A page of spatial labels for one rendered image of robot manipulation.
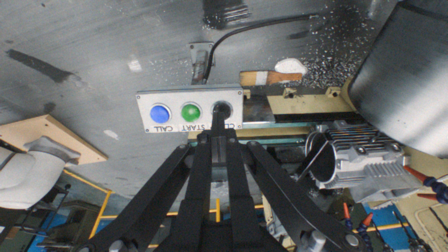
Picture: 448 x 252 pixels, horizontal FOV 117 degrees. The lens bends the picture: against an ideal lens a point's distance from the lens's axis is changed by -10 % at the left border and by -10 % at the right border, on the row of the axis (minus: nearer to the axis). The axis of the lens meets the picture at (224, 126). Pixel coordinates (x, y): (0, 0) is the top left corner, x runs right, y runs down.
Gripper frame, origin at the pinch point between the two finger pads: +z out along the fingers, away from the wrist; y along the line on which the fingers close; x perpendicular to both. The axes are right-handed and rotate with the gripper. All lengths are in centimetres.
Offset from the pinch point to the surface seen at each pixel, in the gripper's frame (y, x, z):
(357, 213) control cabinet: 248, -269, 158
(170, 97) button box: -7.4, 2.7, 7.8
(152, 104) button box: -10.5, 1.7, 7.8
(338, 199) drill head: 44, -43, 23
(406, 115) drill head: 28.6, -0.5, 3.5
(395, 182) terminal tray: 42.6, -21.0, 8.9
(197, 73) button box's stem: -4.7, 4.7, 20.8
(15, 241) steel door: -587, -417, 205
